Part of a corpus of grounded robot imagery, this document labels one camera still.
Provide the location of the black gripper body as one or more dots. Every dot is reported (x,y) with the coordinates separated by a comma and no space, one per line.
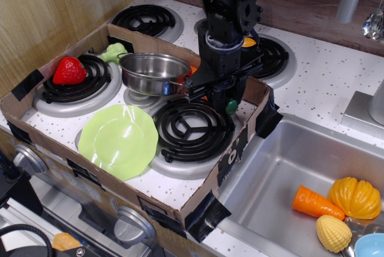
(227,59)

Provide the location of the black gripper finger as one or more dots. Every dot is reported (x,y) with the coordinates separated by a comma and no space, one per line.
(219,100)
(239,87)

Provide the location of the orange toy carrot green top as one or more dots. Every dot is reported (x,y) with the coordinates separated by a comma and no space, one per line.
(200,82)

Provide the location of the small steel pot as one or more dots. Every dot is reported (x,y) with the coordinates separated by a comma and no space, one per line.
(153,74)

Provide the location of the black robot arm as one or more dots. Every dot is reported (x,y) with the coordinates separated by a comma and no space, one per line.
(230,19)

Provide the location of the light green plastic plate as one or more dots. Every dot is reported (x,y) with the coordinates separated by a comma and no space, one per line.
(121,140)

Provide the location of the orange toy carrot piece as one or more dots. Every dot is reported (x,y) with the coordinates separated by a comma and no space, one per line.
(314,204)

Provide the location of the orange toy pumpkin on burner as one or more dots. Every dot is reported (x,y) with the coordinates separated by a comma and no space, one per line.
(249,42)

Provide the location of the back right black burner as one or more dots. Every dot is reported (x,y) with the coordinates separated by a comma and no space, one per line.
(274,58)

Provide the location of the black burner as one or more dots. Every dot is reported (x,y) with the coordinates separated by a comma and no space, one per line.
(274,58)
(151,20)
(97,77)
(191,131)

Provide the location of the front right black burner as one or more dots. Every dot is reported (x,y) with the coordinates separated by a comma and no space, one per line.
(191,131)

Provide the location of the back left black burner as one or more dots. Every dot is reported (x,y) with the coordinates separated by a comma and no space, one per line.
(151,20)

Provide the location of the silver centre stove knob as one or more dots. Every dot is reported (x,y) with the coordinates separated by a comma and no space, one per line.
(140,100)

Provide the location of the steel sink basin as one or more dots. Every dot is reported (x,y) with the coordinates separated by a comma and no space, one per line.
(260,190)

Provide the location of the light green toy broccoli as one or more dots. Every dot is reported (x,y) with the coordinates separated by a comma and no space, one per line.
(113,52)

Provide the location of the cardboard fence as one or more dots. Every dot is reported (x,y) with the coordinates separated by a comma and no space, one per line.
(202,211)

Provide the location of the silver faucet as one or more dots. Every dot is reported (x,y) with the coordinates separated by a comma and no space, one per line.
(345,13)

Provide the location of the front left black burner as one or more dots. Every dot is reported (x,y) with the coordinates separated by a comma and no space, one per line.
(97,77)

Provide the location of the hanging shiny spoon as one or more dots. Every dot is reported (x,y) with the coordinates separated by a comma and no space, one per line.
(373,26)

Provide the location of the red toy strawberry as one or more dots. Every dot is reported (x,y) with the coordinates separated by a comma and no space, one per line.
(70,71)

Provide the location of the silver right oven knob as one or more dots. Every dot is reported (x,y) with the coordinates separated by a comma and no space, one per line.
(132,228)

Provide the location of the silver oven knob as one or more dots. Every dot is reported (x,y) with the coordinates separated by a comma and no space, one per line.
(29,161)
(132,228)

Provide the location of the orange toy pumpkin in sink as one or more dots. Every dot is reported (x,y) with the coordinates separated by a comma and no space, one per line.
(358,199)

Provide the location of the yellow toy corn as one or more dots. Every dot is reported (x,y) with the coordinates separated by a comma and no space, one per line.
(333,233)

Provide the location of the silver utensil in sink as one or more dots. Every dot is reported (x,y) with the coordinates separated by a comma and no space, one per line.
(359,228)

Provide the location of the silver left oven knob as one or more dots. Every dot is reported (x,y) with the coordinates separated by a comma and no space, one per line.
(29,161)

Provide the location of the light blue bowl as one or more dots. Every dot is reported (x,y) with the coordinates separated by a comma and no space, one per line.
(370,245)

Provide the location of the orange toy bottom left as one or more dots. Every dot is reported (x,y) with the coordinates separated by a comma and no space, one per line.
(64,241)

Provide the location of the black device left edge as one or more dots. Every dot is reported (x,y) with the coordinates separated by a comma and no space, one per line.
(15,184)

